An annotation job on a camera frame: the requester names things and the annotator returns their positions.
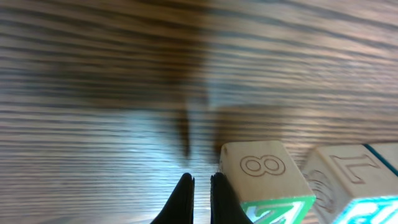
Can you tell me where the green letter Z block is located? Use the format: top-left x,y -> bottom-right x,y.
219,141 -> 316,224

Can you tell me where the blue letter P block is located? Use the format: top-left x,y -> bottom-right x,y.
302,144 -> 397,224

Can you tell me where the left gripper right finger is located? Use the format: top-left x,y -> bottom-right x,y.
210,172 -> 252,224

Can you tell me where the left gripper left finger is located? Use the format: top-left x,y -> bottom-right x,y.
151,173 -> 195,224

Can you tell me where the white ice cream block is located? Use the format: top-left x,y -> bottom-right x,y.
364,143 -> 398,175

